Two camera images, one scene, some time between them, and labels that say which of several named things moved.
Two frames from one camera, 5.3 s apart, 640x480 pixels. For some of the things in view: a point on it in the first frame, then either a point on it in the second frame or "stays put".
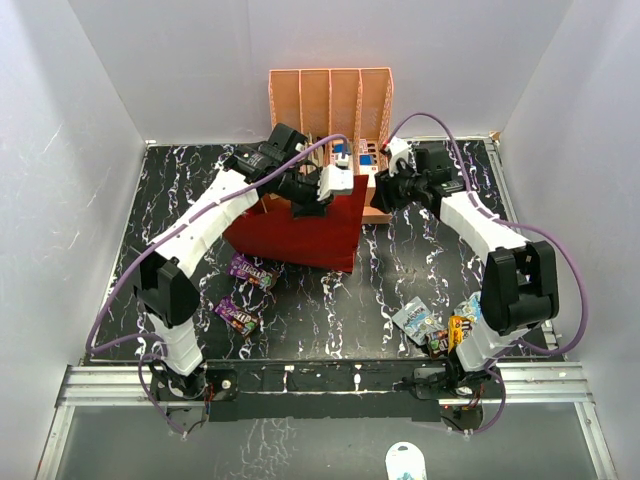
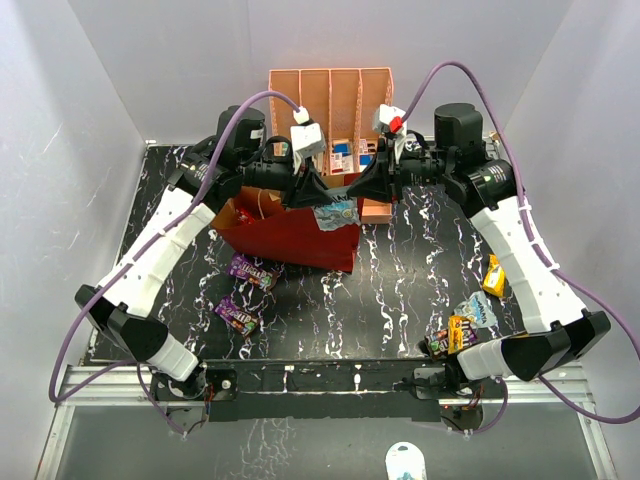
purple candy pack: [241, 319] stays put
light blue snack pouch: [417, 320] -> [338, 212]
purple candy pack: [241, 267] stays put
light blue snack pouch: [471, 307] stays put
